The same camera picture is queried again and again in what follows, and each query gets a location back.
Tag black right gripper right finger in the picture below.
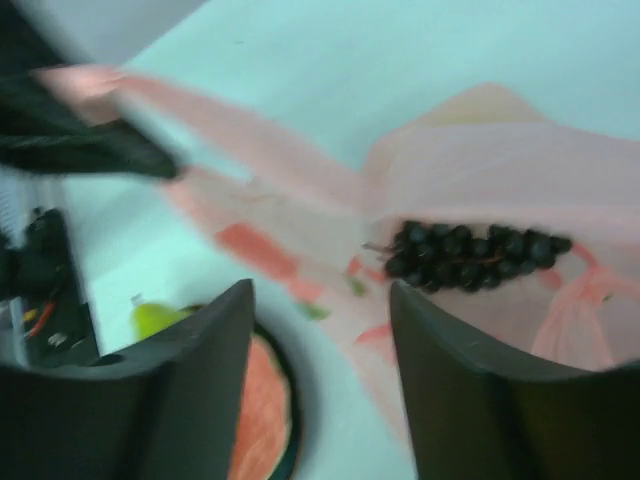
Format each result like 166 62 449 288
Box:
390 283 639 480

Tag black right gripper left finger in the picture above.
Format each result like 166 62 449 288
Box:
1 280 255 480

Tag green fake pear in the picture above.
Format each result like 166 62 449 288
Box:
130 295 194 342

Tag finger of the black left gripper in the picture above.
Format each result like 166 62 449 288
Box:
1 66 180 180

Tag black fake grapes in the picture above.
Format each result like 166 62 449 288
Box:
364 220 573 294

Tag pink plastic bag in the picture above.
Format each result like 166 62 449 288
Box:
39 66 639 438

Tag fake watermelon slice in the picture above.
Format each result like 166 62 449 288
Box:
228 334 291 480

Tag dark teal ceramic plate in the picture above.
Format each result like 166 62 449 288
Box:
184 302 307 480

